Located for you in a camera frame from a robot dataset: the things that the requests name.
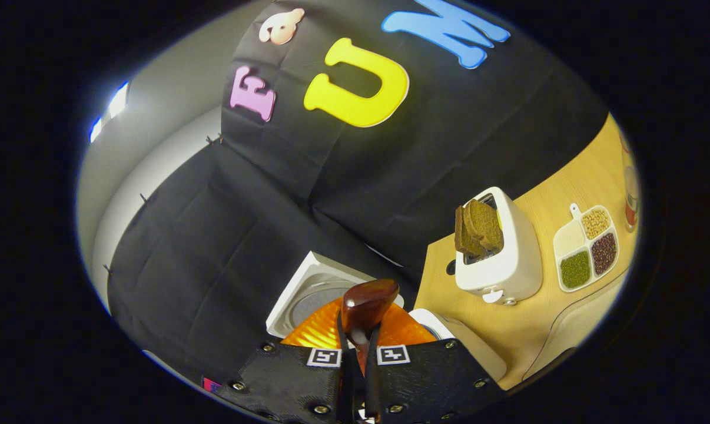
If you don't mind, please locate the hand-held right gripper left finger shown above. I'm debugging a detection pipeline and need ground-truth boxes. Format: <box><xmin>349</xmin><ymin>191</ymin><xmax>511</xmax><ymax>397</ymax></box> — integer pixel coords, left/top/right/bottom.
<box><xmin>214</xmin><ymin>296</ymin><xmax>353</xmax><ymax>424</ymax></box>

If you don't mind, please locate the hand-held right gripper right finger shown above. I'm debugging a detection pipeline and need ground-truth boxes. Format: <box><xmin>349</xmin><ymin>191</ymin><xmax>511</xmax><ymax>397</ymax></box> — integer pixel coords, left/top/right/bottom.
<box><xmin>364</xmin><ymin>302</ymin><xmax>506</xmax><ymax>424</ymax></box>

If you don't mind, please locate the white rice cooker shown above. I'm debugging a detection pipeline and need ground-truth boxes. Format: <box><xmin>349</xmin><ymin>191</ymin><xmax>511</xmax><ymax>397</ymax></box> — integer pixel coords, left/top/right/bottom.
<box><xmin>266</xmin><ymin>251</ymin><xmax>507</xmax><ymax>382</ymax></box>

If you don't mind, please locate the brown wooden spoon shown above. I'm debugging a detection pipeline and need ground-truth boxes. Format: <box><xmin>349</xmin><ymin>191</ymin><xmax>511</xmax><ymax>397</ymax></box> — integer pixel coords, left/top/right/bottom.
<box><xmin>341</xmin><ymin>279</ymin><xmax>400</xmax><ymax>354</ymax></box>

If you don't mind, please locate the glass bowl of rice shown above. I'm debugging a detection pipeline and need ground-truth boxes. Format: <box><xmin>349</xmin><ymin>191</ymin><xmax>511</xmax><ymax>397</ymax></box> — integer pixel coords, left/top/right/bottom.
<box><xmin>523</xmin><ymin>271</ymin><xmax>632</xmax><ymax>383</ymax></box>

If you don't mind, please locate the brown bread slice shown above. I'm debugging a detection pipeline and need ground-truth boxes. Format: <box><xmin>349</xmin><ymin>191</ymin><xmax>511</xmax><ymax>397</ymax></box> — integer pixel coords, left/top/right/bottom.
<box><xmin>454</xmin><ymin>205</ymin><xmax>479</xmax><ymax>258</ymax></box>
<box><xmin>464</xmin><ymin>199</ymin><xmax>505</xmax><ymax>253</ymax></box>

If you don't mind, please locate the white toaster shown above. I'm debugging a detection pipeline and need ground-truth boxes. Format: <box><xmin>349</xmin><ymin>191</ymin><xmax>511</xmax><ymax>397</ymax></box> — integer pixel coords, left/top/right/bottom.
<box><xmin>454</xmin><ymin>187</ymin><xmax>543</xmax><ymax>306</ymax></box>

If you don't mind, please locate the white divided grain dish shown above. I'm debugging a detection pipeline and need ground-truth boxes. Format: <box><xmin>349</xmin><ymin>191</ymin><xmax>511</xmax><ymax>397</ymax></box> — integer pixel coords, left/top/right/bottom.
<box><xmin>553</xmin><ymin>203</ymin><xmax>620</xmax><ymax>293</ymax></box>

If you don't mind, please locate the black backdrop cloth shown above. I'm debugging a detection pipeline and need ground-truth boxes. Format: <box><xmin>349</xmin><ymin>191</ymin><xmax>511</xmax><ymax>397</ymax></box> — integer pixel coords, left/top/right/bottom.
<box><xmin>108</xmin><ymin>0</ymin><xmax>609</xmax><ymax>383</ymax></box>

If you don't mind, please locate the clear plastic bottle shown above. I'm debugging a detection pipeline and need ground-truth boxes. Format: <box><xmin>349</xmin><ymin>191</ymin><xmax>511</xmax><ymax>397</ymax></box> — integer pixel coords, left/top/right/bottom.
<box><xmin>620</xmin><ymin>132</ymin><xmax>641</xmax><ymax>233</ymax></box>

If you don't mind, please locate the large ceiling light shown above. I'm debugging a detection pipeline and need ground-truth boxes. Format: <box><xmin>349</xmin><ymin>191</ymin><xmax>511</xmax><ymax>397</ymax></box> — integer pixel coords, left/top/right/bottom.
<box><xmin>89</xmin><ymin>81</ymin><xmax>130</xmax><ymax>144</ymax></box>

